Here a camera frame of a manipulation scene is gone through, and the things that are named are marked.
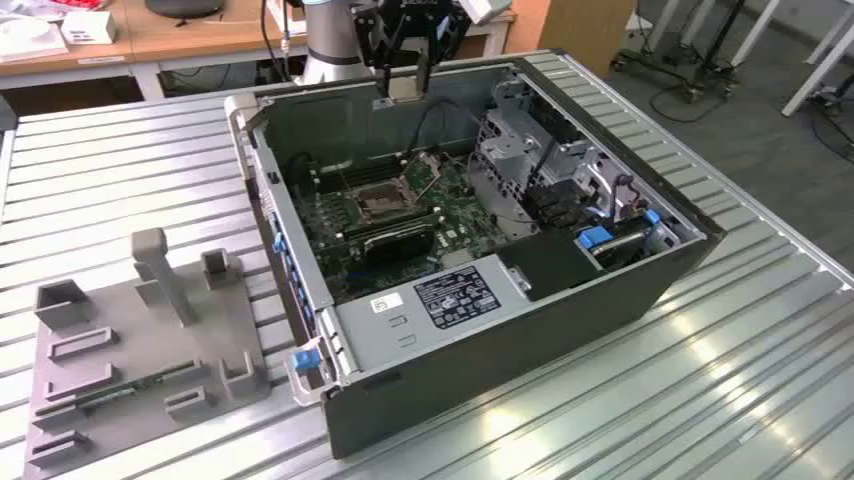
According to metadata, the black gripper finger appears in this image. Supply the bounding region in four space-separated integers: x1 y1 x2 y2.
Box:
412 10 469 101
356 10 409 101

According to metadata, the black RAM slot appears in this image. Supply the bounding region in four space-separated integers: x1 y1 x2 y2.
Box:
318 169 396 193
348 206 432 230
348 210 433 235
318 156 396 179
318 160 396 184
318 165 396 188

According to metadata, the blue disk carrier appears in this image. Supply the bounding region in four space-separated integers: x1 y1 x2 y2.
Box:
572 224 652 274

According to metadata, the silver power supply unit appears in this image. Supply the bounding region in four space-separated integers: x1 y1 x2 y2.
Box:
318 252 535 381

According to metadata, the white flat box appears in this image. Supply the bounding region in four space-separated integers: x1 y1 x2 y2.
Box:
0 13 69 64

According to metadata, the metal socket cover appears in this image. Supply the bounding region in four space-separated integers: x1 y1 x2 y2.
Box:
397 152 442 201

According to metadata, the wooden desk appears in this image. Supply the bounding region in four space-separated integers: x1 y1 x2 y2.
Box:
0 0 520 101

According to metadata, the black PC case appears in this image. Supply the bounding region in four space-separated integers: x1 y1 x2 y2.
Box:
222 49 728 461

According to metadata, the black flat cable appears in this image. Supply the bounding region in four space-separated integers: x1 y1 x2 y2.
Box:
529 139 556 194

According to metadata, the black wheeled stand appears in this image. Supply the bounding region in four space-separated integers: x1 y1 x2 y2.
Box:
611 0 743 104

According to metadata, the black hanging cable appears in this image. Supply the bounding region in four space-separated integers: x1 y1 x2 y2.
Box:
257 0 298 84

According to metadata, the wooden cabinet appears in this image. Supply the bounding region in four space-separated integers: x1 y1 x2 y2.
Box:
536 0 636 80

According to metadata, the blue slot retainer strip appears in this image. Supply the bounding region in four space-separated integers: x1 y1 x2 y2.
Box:
268 212 316 324

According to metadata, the silver drive cage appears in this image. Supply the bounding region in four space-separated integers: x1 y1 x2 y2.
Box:
465 77 605 236

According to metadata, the green RAM stick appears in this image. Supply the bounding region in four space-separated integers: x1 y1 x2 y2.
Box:
72 363 201 414

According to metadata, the white labelled box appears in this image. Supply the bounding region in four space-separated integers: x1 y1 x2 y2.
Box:
60 10 118 46

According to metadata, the green motherboard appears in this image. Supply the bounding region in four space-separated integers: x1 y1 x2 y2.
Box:
292 147 512 304

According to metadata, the white desk frame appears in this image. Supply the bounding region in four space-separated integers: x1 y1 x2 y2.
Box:
779 0 854 117
645 0 780 67

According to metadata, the black drive connector block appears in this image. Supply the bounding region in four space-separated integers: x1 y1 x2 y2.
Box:
521 180 581 229

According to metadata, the black round object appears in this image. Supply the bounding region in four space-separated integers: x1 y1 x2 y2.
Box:
144 0 225 19

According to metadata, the CPU socket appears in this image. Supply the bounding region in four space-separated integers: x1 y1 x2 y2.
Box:
349 179 428 226

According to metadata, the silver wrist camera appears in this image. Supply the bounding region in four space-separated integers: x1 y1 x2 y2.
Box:
461 0 513 25

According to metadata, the black graphics card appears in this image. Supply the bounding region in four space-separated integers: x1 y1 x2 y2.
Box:
358 224 438 269

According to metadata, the grey parts rack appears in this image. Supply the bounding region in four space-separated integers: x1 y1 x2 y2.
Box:
22 227 274 476

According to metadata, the red white packet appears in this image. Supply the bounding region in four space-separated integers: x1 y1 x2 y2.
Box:
38 0 112 14

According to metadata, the blue expansion slot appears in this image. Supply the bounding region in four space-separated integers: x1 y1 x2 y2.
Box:
352 267 408 286

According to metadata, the silver CPU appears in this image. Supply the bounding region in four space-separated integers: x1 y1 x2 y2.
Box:
388 78 418 105

